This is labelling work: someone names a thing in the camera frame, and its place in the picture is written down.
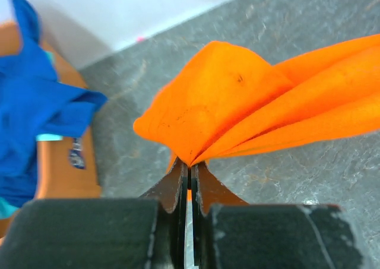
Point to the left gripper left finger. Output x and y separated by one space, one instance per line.
143 232

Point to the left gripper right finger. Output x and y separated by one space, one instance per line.
231 233

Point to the orange t shirt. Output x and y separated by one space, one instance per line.
227 101

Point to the orange plastic basket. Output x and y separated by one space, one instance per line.
57 178

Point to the blue t shirt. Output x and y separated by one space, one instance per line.
34 103

